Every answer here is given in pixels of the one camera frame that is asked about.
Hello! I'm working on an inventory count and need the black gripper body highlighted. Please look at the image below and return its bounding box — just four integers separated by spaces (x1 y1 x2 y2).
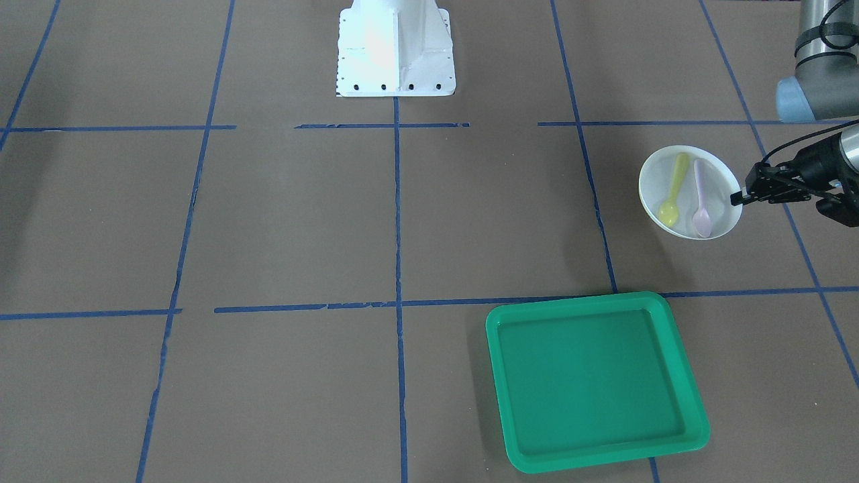
771 138 858 228

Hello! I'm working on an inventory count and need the pink plastic spoon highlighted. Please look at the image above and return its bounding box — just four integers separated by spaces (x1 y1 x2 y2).
691 157 713 239

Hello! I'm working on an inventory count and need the white round plate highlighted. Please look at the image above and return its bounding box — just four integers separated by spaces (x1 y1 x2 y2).
638 146 742 239

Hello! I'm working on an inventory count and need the yellow plastic spoon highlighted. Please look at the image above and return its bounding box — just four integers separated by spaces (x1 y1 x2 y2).
657 152 691 228

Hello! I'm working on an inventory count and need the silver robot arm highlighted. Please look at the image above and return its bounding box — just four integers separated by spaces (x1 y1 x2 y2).
730 1 858 228

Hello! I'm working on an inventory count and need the green plastic tray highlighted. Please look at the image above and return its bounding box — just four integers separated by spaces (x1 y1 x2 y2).
485 291 711 474

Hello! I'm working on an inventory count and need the white pedestal column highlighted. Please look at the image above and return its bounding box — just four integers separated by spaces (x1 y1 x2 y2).
336 1 457 97

